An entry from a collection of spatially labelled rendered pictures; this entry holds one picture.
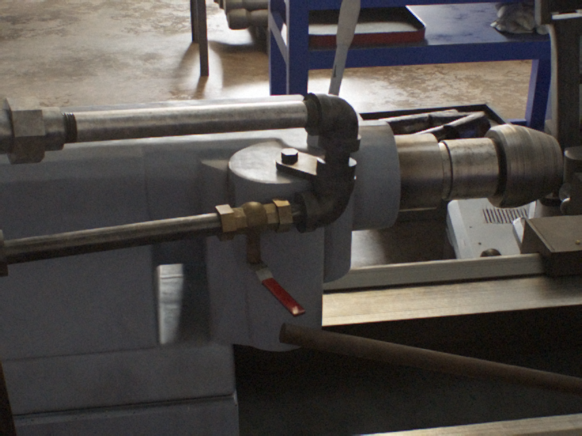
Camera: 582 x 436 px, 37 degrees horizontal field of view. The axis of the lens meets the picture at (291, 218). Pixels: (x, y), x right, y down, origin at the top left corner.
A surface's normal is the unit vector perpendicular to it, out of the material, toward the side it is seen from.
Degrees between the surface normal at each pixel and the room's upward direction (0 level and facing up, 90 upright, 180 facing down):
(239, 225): 68
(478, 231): 0
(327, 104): 46
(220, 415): 90
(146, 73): 0
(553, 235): 0
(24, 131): 56
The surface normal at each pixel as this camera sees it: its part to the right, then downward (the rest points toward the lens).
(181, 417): 0.14, 0.47
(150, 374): 0.12, 0.00
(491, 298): 0.00, -0.88
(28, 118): 0.44, -0.15
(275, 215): 0.37, 0.07
